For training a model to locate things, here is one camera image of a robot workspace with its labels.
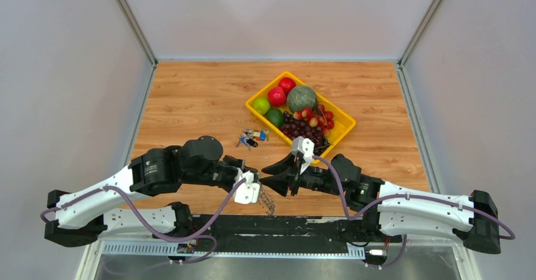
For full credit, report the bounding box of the yellow plastic tray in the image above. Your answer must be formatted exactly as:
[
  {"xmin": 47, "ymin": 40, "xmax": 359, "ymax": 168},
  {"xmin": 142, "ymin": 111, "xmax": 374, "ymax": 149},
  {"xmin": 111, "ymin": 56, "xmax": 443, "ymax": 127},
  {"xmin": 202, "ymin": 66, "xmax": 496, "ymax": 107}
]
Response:
[{"xmin": 245, "ymin": 71, "xmax": 356, "ymax": 157}]

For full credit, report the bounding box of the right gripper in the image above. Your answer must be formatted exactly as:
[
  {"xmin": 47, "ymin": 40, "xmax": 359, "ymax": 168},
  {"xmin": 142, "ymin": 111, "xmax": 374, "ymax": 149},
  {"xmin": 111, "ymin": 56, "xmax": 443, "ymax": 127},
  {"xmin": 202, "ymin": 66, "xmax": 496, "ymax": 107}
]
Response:
[{"xmin": 259, "ymin": 152, "xmax": 344, "ymax": 198}]

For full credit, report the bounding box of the pile of tagged keys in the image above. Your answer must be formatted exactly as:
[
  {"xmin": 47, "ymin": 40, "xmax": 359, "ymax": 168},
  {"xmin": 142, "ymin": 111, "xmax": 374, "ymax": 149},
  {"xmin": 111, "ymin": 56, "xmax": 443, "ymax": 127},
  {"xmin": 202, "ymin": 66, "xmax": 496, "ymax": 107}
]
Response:
[{"xmin": 236, "ymin": 130, "xmax": 269, "ymax": 150}]

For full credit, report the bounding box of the dark green lime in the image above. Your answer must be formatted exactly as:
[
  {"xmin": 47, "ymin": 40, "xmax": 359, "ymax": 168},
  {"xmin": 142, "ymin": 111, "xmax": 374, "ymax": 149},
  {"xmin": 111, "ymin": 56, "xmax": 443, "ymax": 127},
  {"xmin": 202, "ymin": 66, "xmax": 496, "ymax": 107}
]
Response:
[{"xmin": 265, "ymin": 108, "xmax": 284, "ymax": 129}]

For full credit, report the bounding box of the red apple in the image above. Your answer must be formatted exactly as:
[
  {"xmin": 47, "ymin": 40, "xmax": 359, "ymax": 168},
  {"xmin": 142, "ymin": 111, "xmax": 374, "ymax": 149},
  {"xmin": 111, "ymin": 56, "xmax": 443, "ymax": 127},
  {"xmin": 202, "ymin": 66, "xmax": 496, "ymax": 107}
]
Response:
[
  {"xmin": 267, "ymin": 87, "xmax": 286, "ymax": 107},
  {"xmin": 278, "ymin": 77, "xmax": 296, "ymax": 95}
]

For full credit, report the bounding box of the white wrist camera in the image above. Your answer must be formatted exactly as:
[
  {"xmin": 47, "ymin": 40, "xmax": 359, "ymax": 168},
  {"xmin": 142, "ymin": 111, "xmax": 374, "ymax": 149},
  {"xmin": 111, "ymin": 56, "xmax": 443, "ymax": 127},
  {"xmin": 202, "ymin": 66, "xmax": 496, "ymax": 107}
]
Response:
[
  {"xmin": 291, "ymin": 137, "xmax": 315, "ymax": 174},
  {"xmin": 233, "ymin": 169, "xmax": 262, "ymax": 204}
]

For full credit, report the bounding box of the keyring chain with green tag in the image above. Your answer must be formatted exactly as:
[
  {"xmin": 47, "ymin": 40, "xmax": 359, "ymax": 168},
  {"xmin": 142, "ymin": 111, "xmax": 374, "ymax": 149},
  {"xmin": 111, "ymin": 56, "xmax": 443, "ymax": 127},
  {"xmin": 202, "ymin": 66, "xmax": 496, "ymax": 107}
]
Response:
[{"xmin": 256, "ymin": 177, "xmax": 277, "ymax": 217}]

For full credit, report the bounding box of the green netted melon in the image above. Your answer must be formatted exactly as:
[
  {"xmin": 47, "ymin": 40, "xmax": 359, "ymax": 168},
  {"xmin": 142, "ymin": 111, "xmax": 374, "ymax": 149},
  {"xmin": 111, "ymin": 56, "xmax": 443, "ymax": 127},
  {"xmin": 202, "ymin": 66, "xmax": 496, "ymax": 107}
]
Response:
[{"xmin": 286, "ymin": 85, "xmax": 317, "ymax": 113}]

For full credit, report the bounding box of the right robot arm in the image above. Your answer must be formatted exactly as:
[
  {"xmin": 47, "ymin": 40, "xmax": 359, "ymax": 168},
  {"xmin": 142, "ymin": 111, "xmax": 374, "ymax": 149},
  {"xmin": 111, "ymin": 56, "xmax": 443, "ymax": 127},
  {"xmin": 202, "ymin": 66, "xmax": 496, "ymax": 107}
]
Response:
[{"xmin": 261, "ymin": 154, "xmax": 501, "ymax": 255}]

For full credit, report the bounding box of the red apple far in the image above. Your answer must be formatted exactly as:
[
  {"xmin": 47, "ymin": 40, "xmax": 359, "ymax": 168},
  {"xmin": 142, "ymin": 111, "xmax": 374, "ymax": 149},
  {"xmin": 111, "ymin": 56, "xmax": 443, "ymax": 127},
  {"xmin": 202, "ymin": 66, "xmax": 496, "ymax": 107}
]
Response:
[{"xmin": 278, "ymin": 77, "xmax": 296, "ymax": 95}]

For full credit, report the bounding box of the purple grape bunch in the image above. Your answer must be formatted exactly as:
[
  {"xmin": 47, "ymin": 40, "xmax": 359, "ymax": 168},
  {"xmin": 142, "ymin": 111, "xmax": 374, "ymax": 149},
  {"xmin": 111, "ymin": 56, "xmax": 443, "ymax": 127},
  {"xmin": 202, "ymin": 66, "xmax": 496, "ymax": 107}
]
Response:
[{"xmin": 280, "ymin": 111, "xmax": 331, "ymax": 155}]

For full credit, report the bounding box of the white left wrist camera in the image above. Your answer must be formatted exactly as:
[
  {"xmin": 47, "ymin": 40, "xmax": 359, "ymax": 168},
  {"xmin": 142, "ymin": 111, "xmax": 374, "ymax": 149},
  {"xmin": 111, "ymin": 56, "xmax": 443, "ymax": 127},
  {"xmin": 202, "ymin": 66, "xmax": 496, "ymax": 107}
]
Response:
[{"xmin": 233, "ymin": 169, "xmax": 262, "ymax": 204}]

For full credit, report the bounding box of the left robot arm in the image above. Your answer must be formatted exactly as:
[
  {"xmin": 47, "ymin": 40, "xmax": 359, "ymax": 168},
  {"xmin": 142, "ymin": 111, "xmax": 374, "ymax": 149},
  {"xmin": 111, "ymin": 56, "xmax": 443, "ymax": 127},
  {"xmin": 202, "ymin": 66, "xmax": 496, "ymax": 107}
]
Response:
[{"xmin": 41, "ymin": 136, "xmax": 261, "ymax": 247}]

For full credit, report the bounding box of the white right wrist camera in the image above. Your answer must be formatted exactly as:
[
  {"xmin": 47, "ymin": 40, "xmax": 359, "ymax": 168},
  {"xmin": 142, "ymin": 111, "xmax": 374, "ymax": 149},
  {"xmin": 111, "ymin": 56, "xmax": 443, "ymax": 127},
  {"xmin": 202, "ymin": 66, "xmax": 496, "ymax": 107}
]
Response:
[{"xmin": 291, "ymin": 137, "xmax": 315, "ymax": 174}]

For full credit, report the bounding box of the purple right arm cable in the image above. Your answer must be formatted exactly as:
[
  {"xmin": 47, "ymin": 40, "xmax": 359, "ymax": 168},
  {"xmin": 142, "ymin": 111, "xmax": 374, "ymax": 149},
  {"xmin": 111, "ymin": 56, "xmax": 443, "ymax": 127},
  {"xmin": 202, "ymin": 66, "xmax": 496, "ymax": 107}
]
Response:
[{"xmin": 312, "ymin": 155, "xmax": 516, "ymax": 240}]

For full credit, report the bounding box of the red apple near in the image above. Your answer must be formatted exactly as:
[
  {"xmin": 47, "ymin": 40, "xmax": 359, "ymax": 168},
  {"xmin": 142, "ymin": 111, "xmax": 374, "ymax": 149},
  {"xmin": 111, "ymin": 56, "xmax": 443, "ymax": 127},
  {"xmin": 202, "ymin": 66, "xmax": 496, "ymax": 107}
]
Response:
[{"xmin": 267, "ymin": 87, "xmax": 286, "ymax": 107}]

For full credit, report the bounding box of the light green apple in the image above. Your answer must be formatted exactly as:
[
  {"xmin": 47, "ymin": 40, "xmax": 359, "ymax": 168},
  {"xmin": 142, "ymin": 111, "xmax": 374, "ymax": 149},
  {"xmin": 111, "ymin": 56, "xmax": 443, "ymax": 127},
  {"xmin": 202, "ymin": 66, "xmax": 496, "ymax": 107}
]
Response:
[{"xmin": 252, "ymin": 97, "xmax": 271, "ymax": 115}]

